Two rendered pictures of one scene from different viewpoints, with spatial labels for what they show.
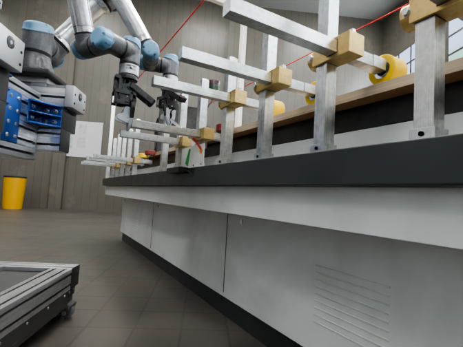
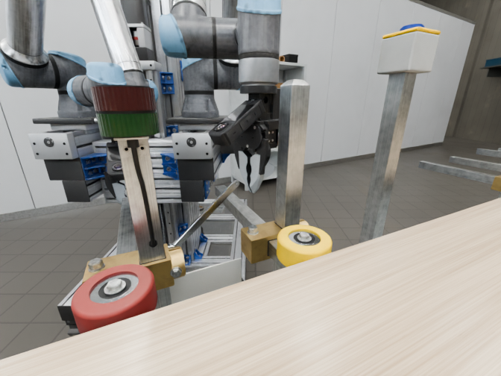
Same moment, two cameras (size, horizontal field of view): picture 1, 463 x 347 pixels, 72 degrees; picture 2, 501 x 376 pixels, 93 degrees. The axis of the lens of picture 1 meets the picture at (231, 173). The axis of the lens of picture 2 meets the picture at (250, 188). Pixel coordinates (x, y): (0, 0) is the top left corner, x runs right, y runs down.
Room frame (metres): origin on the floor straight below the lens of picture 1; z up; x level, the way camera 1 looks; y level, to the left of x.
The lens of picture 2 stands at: (1.61, -0.15, 1.10)
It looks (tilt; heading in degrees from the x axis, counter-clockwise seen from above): 20 degrees down; 95
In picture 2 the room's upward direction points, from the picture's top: straight up
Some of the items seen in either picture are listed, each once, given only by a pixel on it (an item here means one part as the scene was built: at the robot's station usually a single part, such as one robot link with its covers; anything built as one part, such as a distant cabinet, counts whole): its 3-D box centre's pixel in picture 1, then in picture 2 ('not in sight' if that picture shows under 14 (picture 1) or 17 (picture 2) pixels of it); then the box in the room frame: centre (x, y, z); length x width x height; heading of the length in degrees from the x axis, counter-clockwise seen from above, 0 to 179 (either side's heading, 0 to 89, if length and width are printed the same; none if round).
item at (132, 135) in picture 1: (165, 140); (249, 220); (1.56, 0.33, 0.84); 0.43 x 0.03 x 0.04; 120
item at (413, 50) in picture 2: not in sight; (406, 55); (1.87, 0.40, 1.18); 0.07 x 0.07 x 0.08; 30
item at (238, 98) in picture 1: (231, 100); not in sight; (1.19, 0.01, 0.95); 0.13 x 0.06 x 0.05; 30
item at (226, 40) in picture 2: (150, 62); (241, 39); (1.54, 0.43, 1.22); 0.11 x 0.11 x 0.08; 14
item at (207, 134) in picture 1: (202, 135); (139, 272); (1.41, 0.14, 0.85); 0.13 x 0.06 x 0.05; 30
